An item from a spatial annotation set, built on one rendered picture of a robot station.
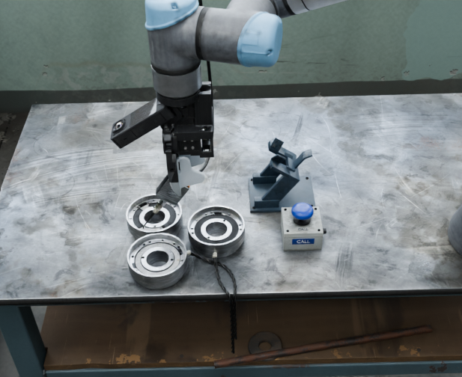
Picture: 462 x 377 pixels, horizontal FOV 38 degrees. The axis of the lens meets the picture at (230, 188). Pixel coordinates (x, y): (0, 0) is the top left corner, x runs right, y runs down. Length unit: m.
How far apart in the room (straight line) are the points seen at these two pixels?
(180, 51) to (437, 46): 2.11
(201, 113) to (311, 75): 1.91
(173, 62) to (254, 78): 1.95
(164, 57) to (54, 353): 0.71
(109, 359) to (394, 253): 0.60
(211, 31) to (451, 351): 0.84
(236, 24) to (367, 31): 1.96
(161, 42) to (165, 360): 0.68
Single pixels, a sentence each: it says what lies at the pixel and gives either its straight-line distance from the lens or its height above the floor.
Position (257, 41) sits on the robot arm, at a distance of 0.93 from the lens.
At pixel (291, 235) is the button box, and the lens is 1.20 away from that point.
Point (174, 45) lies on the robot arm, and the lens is 0.96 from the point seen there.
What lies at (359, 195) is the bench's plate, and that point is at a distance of 1.35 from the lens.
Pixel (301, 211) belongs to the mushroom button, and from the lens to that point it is 1.20.
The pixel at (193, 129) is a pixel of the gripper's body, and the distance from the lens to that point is 1.06.
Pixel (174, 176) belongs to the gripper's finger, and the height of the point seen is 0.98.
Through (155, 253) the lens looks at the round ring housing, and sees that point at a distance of 1.21.
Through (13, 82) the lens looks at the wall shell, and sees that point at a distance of 3.07.
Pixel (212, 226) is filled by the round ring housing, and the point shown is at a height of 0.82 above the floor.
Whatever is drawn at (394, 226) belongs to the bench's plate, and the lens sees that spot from 1.30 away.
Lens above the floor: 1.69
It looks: 41 degrees down
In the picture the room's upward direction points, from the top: 2 degrees counter-clockwise
